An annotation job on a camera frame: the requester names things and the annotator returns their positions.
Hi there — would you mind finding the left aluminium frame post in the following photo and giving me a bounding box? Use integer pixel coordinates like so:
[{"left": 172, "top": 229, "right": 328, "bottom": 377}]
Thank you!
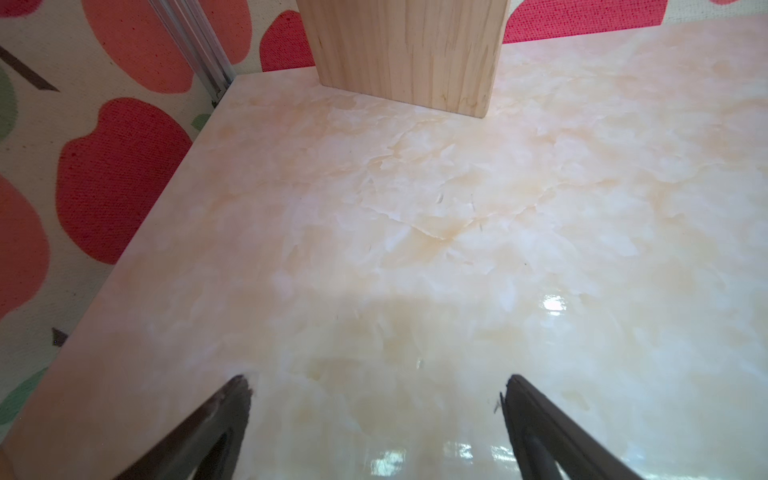
[{"left": 148, "top": 0, "right": 236, "bottom": 107}]

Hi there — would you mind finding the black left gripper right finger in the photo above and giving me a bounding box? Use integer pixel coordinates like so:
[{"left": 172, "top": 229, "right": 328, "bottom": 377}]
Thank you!
[{"left": 500, "top": 374, "right": 641, "bottom": 480}]

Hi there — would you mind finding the wooden shelf unit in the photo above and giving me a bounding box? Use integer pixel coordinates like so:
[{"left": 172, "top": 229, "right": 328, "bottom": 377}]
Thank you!
[{"left": 297, "top": 0, "right": 509, "bottom": 118}]

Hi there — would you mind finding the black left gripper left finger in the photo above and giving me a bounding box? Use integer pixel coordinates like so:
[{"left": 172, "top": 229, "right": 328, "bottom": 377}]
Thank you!
[{"left": 117, "top": 375, "right": 251, "bottom": 479}]

